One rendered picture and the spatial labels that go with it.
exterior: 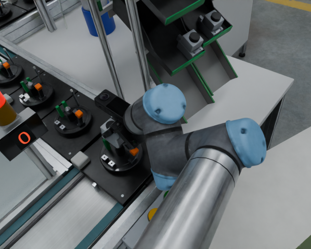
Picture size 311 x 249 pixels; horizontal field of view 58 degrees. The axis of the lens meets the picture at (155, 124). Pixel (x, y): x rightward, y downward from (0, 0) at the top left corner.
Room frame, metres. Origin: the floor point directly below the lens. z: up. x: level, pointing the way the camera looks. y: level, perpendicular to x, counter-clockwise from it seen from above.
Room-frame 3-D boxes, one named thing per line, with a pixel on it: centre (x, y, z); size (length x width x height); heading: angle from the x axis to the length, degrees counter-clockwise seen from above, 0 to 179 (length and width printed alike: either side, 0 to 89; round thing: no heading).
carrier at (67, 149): (0.74, 0.29, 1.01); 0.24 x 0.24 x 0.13; 41
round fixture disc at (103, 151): (0.54, 0.13, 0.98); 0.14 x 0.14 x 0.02
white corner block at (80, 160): (0.55, 0.26, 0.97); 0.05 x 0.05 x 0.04; 41
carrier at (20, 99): (0.92, 0.45, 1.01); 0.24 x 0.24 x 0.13; 41
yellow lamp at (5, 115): (0.51, 0.35, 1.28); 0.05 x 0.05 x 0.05
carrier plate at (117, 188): (0.54, 0.13, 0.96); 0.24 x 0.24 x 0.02; 41
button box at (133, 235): (0.32, 0.05, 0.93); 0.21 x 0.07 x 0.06; 131
